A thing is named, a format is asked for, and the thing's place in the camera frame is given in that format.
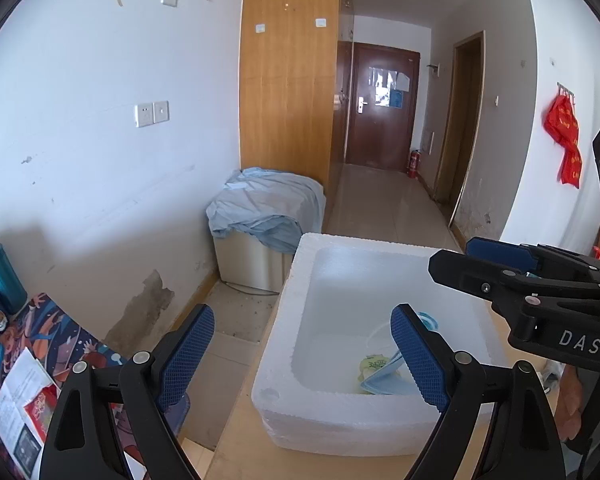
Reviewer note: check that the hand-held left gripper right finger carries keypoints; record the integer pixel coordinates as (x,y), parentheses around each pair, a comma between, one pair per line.
(420,355)

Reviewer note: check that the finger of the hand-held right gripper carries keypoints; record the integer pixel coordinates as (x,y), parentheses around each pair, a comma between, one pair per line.
(500,252)
(467,272)

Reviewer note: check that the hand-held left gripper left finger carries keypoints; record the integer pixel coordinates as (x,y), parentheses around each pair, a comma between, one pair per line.
(187,355)

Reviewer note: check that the light blue face mask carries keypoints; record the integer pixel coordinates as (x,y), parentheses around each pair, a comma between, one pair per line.
(382,381)

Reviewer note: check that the yellow green soft packet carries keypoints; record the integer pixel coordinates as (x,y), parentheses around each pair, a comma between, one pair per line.
(370,367)

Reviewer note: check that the white foam box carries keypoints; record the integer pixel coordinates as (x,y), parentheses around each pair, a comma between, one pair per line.
(330,270)

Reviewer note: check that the blue rimmed round item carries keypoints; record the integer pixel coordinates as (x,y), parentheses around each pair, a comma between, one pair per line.
(429,322)

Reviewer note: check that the small white cabinet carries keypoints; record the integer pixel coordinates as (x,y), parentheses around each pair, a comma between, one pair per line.
(250,265)

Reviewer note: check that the colourful printed desk mat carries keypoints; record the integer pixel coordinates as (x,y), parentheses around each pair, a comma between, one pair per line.
(70,340)

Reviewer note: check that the red fire extinguisher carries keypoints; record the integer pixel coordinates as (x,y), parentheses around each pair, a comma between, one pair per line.
(413,165)

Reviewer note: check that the red hanging cloth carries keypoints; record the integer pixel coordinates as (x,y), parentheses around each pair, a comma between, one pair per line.
(562,125)

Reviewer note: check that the red printed box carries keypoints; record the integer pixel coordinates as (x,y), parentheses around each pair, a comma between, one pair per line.
(42,410)

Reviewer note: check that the dark brown door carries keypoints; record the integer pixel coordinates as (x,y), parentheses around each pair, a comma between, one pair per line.
(380,135)

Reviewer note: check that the white paper sheet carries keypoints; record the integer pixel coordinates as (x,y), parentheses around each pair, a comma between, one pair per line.
(17,390)

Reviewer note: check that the blue paper notice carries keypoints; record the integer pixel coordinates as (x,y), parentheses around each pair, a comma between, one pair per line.
(395,99)

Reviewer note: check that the teal bottle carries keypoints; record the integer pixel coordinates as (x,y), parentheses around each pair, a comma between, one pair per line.
(2,280)

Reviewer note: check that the wooden wardrobe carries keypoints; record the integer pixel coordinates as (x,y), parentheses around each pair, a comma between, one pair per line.
(285,85)

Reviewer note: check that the wooden door frame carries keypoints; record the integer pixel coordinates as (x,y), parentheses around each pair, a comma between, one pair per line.
(447,160)

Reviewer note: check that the metal wall hook rack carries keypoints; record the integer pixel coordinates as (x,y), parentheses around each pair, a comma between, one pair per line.
(567,90)

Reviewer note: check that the small wall bracket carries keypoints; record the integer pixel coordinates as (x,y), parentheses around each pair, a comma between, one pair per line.
(433,68)

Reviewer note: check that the white wall socket plate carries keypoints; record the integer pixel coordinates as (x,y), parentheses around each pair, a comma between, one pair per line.
(143,115)
(161,112)

